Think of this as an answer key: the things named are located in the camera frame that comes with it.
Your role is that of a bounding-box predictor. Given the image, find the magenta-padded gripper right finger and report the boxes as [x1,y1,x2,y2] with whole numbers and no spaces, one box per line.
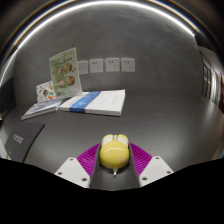
[114,142,175,191]

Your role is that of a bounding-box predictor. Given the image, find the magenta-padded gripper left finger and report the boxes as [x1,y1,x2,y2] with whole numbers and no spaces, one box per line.
[54,142,116,191]

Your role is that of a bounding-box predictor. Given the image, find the black mouse pad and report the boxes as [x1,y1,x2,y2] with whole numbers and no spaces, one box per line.
[4,122,46,164]

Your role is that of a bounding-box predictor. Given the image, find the grey striped book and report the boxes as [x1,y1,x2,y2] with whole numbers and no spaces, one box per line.
[20,98,63,121]

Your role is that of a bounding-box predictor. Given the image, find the white book with blue band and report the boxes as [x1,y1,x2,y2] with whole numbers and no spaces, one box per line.
[58,88,127,117]

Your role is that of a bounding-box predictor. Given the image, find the white card with colourful stickers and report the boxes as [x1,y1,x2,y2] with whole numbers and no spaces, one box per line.
[35,80,58,104]

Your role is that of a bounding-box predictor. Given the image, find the green food leaflet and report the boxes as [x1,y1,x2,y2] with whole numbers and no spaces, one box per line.
[48,46,84,100]

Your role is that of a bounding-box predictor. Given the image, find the dark framed window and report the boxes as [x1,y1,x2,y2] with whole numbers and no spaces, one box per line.
[199,46,224,113]

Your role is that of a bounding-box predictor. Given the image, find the white wall socket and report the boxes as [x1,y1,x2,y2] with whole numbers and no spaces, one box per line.
[77,60,90,76]
[120,57,137,73]
[104,57,121,73]
[88,58,105,74]

